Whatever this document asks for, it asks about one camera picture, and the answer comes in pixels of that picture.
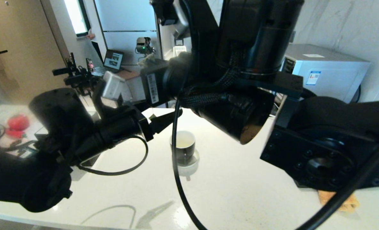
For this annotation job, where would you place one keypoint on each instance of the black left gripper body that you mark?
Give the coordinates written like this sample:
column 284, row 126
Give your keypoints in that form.
column 138, row 123

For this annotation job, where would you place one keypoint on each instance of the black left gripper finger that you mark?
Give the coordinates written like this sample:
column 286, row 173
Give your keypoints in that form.
column 167, row 116
column 162, row 126

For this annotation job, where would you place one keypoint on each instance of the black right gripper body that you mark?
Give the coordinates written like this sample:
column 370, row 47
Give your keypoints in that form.
column 154, row 86

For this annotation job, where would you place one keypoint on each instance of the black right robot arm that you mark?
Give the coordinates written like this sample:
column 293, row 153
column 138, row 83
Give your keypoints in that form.
column 304, row 127

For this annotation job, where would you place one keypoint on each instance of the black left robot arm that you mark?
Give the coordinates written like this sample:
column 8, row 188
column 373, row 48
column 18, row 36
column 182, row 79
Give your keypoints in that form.
column 49, row 127

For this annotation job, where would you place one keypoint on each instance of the wooden desk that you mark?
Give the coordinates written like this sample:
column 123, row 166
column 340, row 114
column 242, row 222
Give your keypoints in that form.
column 128, row 75

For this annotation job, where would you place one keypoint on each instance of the black cup white inside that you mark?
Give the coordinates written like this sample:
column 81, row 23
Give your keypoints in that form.
column 184, row 143

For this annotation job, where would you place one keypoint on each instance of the round glass coaster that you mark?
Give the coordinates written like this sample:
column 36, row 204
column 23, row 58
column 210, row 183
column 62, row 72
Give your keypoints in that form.
column 194, row 159

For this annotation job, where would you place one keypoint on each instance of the open laptop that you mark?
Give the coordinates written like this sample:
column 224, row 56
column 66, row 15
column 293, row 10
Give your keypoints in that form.
column 114, row 60

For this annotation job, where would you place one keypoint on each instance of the frosted glass partition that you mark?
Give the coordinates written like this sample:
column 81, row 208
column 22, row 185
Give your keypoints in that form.
column 128, row 19

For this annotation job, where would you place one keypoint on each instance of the black teleoperation rig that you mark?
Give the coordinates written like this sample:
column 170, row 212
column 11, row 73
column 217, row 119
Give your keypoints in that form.
column 77, row 78

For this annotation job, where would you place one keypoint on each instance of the black tissue box white top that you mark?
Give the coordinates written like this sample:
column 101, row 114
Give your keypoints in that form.
column 41, row 130

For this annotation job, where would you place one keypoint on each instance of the dark green card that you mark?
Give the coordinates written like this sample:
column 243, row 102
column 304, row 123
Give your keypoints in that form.
column 25, row 154

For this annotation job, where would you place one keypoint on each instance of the red round object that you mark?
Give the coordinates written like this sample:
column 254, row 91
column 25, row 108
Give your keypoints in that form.
column 18, row 123

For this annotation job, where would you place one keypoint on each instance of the red chili toy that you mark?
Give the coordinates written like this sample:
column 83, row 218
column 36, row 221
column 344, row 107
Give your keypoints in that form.
column 15, row 133

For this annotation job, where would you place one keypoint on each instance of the light brown wooden door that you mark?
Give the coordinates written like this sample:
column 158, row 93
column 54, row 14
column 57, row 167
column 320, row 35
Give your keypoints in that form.
column 26, row 48

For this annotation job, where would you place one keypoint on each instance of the silver microwave oven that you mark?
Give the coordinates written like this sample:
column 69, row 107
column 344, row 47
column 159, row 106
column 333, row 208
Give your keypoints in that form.
column 329, row 73

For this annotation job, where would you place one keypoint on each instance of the orange folded towel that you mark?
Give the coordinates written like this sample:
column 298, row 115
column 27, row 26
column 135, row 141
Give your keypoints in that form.
column 325, row 196

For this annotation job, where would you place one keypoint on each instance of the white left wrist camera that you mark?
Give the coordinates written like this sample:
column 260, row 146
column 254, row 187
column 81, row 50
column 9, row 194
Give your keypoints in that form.
column 112, row 86

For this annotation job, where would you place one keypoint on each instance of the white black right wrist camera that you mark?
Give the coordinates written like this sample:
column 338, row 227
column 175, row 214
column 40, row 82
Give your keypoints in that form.
column 170, row 12

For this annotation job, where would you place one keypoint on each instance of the window with dark frame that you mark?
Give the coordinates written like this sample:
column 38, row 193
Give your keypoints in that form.
column 76, row 16

